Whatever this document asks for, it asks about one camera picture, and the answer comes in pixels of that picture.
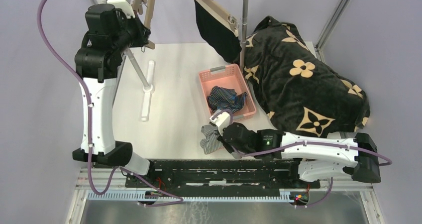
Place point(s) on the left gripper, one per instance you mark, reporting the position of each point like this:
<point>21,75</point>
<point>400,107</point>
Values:
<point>143,33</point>

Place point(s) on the wooden hanger of navy underwear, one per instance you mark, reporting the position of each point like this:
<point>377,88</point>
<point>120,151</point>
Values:
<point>148,19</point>

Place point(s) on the navy striped underwear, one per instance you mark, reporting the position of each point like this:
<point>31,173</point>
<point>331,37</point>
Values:
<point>225,99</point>

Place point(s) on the grey striped underwear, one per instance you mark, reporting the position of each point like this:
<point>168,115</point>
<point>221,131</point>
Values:
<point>210,143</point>

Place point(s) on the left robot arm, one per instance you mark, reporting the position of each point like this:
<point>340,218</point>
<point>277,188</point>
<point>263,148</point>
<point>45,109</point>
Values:
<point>110,33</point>

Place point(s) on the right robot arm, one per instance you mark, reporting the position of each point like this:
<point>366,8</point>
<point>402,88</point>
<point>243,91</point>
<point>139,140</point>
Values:
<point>356,157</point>

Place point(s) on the empty wooden clip hanger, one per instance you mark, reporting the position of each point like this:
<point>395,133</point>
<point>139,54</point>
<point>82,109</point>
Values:
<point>138,6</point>

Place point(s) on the wooden hanger of black underwear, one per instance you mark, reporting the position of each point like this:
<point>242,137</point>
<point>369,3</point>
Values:
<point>221,15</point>

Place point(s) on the black underwear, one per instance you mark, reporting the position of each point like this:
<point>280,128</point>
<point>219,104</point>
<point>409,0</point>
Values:
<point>215,34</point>

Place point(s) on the pink plastic basket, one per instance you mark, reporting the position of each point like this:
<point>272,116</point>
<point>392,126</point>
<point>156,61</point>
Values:
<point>230,77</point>

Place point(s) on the black floral blanket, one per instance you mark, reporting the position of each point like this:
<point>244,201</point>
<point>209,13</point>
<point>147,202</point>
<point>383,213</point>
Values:
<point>299,93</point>

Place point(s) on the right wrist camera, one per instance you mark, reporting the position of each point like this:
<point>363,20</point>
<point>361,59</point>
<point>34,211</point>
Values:
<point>222,119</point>

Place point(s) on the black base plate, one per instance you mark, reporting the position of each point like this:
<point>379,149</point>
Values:
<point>226,178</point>

